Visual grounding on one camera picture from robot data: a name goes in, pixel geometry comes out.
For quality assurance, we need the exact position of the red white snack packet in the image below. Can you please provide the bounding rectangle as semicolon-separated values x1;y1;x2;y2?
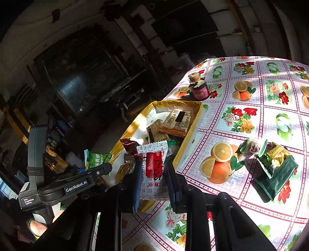
137;140;169;201

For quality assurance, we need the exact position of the clear green-edged snack packet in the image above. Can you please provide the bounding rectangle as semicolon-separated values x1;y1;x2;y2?
236;139;268;164

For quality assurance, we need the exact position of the left hand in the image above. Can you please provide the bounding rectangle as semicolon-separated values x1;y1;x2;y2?
27;205;67;240

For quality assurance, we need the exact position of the dark red foil snack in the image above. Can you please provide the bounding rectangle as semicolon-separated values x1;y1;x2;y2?
119;139;143;162

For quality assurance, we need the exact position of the green wrapped cracker pack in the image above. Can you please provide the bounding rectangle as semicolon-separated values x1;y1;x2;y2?
147;119;180;146

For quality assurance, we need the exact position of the green snack bag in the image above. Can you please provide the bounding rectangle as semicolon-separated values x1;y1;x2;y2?
84;150;113;170

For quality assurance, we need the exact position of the yellow edged cardboard box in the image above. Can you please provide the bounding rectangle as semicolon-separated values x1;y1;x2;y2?
100;99;204;187

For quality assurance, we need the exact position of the orange cracker package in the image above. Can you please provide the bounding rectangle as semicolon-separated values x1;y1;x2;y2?
158;109;193;138

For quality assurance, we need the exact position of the dark green snack packet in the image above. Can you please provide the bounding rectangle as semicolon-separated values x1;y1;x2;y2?
251;156;298;203

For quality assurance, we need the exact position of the floral fruit print tablecloth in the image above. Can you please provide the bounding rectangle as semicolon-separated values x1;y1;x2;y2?
90;55;309;251

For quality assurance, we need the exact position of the yellow green snack packet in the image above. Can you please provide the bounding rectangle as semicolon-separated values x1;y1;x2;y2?
255;142;291;179

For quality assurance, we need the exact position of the dark jar with cork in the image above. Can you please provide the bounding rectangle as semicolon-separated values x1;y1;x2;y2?
188;72;210;100

